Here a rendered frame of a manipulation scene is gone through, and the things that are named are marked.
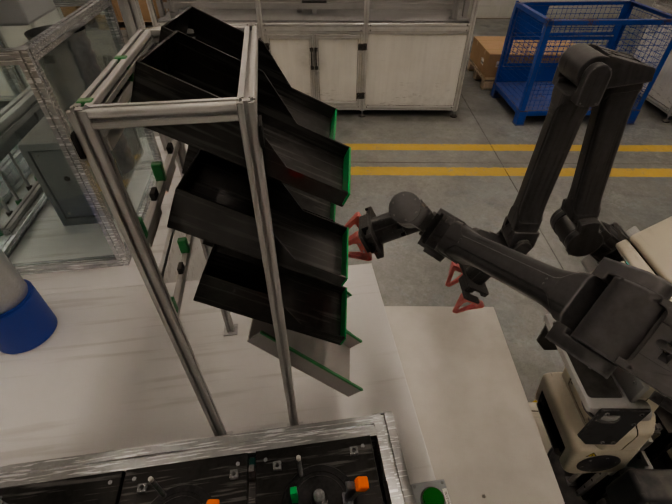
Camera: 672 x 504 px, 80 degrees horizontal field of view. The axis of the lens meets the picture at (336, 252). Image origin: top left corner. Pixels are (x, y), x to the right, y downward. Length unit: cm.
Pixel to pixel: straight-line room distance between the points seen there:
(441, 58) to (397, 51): 44
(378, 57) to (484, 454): 387
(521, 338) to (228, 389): 174
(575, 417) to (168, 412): 104
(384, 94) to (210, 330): 367
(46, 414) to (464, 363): 108
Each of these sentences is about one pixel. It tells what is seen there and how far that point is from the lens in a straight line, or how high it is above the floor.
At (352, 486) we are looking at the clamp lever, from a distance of 80.
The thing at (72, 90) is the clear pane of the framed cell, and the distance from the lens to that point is 145.
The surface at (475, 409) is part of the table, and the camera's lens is 114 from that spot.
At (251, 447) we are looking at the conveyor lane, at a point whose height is 96.
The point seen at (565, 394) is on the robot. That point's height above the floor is 80.
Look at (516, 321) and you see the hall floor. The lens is 254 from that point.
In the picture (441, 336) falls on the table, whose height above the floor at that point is 86.
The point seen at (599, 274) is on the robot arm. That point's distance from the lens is 51.
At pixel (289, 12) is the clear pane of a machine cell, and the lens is 435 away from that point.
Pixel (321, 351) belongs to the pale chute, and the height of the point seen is 106.
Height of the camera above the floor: 183
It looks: 42 degrees down
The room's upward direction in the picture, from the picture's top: straight up
